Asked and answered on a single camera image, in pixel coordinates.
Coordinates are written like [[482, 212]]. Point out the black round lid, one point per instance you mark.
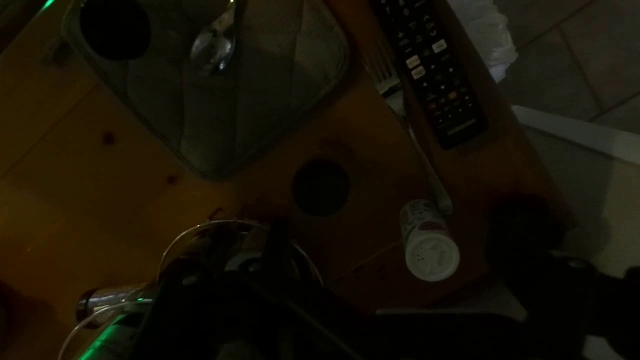
[[321, 188]]

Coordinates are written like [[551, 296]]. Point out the metal fork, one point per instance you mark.
[[431, 173]]

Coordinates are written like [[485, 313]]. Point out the black cup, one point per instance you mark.
[[115, 28]]

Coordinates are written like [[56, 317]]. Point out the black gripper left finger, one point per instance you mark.
[[300, 321]]

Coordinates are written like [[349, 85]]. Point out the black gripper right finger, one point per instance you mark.
[[572, 292]]

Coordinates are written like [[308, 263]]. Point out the black remote control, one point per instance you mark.
[[432, 73]]

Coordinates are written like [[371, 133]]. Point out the white paper sheet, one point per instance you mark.
[[486, 33]]

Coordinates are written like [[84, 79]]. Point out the white seasoning container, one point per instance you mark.
[[432, 251]]

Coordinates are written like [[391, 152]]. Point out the metal spoon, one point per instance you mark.
[[212, 49]]

